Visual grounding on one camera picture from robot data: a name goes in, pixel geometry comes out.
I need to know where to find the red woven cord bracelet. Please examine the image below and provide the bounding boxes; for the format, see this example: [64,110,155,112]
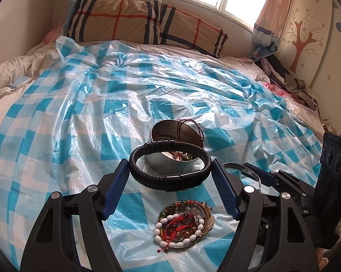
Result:
[157,214,198,253]

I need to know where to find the white bead bracelet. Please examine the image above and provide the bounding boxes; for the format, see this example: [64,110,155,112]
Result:
[153,211,206,248]

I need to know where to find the pile of dark clothes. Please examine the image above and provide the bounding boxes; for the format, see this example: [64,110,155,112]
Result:
[261,57,332,125]

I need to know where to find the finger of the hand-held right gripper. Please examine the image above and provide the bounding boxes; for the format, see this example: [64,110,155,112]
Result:
[243,163,317,202]

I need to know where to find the tan plaid pillow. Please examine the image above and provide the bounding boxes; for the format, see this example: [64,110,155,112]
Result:
[63,0,228,58]

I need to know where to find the brown cord necklace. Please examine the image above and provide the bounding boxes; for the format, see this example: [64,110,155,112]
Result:
[165,120,205,162]

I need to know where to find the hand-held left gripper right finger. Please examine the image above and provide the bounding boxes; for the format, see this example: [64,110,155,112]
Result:
[212,159,321,272]

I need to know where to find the blue checked plastic sheet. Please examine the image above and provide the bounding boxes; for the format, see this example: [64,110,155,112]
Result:
[0,35,324,272]

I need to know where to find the white quilt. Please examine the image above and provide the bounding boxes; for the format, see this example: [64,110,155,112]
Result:
[0,41,64,105]

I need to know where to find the pile of beaded bracelets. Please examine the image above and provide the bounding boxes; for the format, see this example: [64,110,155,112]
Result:
[158,200,213,250]

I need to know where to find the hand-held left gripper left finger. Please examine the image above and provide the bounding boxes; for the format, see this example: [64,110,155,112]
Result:
[19,159,130,272]

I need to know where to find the pale and amber bead bracelet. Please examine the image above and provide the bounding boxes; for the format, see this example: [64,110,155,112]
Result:
[185,201,216,233]

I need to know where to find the white wardrobe with tree sticker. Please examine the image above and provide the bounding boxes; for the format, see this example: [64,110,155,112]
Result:
[275,0,341,136]

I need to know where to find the pink curtain with blue hem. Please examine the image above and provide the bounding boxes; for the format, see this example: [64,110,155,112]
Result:
[251,0,300,60]

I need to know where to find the silver metal bangle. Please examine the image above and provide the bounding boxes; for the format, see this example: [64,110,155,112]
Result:
[224,162,263,193]

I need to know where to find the black braided leather bracelet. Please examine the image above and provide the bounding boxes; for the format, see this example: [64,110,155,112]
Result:
[129,141,212,192]

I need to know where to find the round metal tin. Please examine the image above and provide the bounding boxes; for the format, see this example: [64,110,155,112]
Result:
[150,120,205,177]

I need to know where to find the pink cloth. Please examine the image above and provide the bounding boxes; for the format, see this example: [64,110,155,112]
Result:
[43,28,62,44]

